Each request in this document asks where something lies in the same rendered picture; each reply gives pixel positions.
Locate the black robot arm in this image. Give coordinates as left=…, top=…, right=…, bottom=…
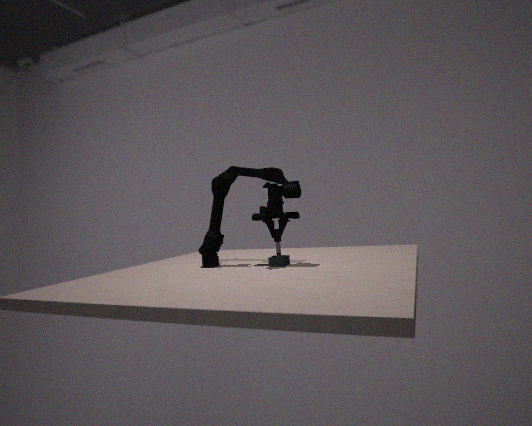
left=198, top=166, right=301, bottom=268

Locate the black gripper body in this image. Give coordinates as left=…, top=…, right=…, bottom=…
left=252, top=199, right=299, bottom=221

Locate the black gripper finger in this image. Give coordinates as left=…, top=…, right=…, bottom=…
left=262, top=221, right=274, bottom=238
left=278, top=220, right=290, bottom=236

